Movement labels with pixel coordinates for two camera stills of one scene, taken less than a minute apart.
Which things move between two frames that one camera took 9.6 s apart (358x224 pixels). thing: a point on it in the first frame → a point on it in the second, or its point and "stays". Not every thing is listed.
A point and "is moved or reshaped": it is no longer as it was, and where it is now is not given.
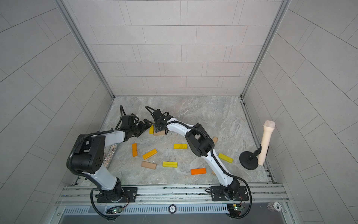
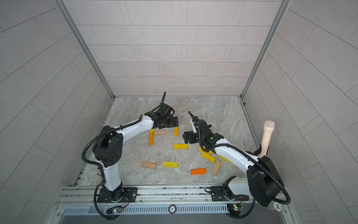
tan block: [159, 133] stays
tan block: [148, 164] stays
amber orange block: [149, 154] is moved or reshaped
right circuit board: [235, 209] stays
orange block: [134, 150] → [150, 138]
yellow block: [170, 164] stays
